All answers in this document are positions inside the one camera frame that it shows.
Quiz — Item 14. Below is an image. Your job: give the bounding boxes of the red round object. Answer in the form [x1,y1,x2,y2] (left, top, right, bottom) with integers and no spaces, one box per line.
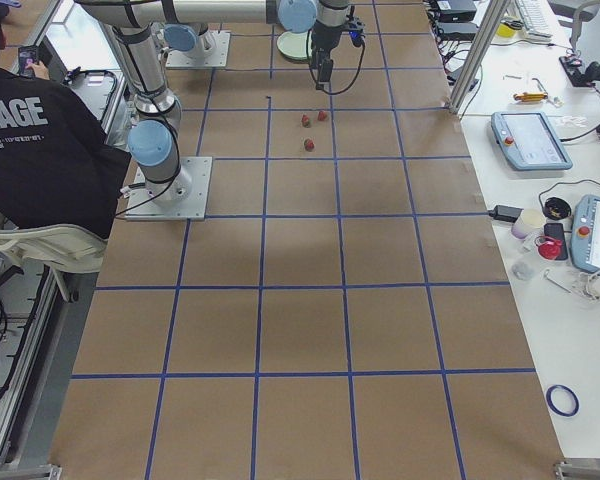
[535,236,563,260]

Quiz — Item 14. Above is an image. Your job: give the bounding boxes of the red strawberry three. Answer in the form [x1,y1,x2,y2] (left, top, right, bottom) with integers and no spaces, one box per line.
[303,138,315,152]

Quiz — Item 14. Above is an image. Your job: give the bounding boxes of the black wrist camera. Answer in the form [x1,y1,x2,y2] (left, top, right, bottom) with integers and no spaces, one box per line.
[345,16,365,48]

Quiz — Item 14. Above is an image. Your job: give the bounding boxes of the gold metal tool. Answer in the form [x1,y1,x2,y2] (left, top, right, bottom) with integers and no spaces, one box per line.
[513,92,548,103]

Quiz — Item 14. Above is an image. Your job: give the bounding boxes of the grey teach pendant far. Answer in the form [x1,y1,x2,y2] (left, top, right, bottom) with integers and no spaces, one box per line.
[490,112,573,171]

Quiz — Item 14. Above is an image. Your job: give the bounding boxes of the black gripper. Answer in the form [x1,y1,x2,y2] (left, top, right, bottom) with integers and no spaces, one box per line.
[311,20,348,83]

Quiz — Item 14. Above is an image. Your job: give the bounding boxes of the grey teach pendant near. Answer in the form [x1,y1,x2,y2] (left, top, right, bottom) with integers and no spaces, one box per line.
[570,195,600,273]

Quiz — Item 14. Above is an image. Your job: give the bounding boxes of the pale green plate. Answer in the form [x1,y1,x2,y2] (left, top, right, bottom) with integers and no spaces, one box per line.
[276,31,310,63]

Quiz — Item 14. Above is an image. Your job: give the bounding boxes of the blue tape roll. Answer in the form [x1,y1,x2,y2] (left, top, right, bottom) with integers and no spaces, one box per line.
[545,384,580,418]

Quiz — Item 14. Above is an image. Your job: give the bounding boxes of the grey teach pendant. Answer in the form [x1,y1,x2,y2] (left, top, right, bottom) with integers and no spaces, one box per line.
[570,195,600,273]
[490,112,573,171]

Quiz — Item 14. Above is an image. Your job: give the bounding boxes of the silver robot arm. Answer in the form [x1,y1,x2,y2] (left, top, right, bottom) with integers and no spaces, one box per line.
[79,1,364,199]
[163,24,216,57]

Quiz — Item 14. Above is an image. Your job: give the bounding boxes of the black power adapter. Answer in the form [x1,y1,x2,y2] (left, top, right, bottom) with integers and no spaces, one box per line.
[487,205,522,223]

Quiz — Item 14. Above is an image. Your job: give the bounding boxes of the aluminium frame post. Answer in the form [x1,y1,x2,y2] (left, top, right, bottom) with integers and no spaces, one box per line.
[448,0,509,114]

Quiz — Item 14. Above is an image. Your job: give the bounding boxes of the white paper cup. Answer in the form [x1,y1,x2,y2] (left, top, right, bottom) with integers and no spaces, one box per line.
[511,208,546,240]

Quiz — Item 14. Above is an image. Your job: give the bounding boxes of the black smartphone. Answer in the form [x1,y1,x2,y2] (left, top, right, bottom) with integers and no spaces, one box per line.
[18,45,39,78]

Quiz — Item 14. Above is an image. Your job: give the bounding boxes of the white office chair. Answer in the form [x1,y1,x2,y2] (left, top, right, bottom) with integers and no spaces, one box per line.
[0,224,107,302]

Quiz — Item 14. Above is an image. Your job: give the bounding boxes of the person in black shirt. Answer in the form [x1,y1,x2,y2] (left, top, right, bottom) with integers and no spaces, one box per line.
[0,16,130,239]

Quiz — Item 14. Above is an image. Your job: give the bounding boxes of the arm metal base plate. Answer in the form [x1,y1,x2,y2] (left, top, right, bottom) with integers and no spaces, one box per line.
[121,157,213,221]
[164,25,231,70]

